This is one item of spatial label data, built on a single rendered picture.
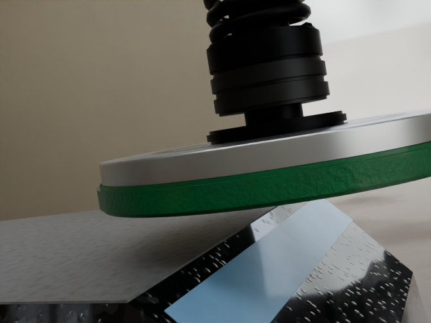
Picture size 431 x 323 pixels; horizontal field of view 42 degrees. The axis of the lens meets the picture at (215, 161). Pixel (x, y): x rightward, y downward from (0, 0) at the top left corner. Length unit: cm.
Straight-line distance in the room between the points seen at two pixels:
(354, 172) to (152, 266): 12
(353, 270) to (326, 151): 20
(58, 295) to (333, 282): 19
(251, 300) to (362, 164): 10
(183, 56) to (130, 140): 108
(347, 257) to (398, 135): 21
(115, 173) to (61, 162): 638
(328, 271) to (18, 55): 668
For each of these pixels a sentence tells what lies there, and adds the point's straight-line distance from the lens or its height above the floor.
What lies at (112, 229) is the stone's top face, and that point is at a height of 80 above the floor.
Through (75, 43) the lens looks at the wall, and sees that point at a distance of 648.
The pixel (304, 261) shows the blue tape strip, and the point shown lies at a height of 77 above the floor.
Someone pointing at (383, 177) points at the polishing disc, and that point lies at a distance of 24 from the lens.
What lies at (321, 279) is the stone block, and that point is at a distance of 38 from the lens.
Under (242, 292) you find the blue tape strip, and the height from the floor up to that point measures 78.
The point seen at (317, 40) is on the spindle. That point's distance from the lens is 33.
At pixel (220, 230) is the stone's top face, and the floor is 80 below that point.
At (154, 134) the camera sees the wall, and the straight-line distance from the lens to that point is 593.
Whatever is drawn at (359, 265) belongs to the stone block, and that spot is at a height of 75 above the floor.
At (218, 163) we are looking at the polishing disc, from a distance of 24.
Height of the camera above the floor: 87
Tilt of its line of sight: 3 degrees down
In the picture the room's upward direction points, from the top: 9 degrees counter-clockwise
